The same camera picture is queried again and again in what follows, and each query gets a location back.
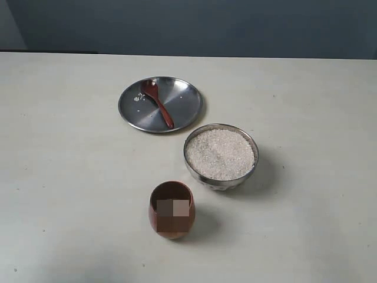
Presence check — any red wooden spoon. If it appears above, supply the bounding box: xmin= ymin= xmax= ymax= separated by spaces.
xmin=141 ymin=80 xmax=174 ymax=129

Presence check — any steel bowl of rice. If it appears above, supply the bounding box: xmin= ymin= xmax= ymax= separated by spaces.
xmin=183 ymin=124 xmax=259 ymax=191

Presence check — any brown wooden cup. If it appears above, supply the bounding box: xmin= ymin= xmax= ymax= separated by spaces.
xmin=148 ymin=181 xmax=196 ymax=240

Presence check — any round steel plate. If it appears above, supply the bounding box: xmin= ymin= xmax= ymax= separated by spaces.
xmin=118 ymin=76 xmax=203 ymax=134

